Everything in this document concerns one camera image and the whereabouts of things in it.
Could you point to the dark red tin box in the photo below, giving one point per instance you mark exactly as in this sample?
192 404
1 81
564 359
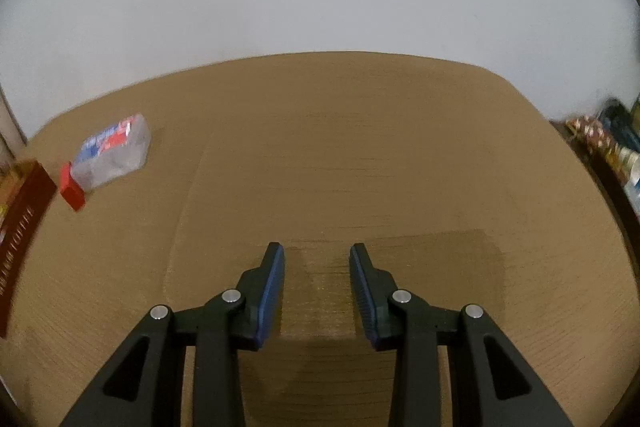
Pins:
20 232

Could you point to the clear plastic box blue label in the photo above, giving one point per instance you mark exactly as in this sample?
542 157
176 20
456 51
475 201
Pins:
110 157

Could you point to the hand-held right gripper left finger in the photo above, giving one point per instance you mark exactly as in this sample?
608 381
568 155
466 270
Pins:
270 297

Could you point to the small red box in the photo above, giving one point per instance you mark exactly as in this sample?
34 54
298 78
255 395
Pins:
72 189

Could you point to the floral cloth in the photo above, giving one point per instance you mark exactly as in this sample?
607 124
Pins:
590 134

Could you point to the dark wooden side cabinet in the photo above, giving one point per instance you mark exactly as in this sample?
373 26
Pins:
615 202

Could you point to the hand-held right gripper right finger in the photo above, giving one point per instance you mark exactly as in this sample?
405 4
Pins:
362 297

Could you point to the patterned curtain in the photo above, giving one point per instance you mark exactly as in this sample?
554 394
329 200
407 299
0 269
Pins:
10 127

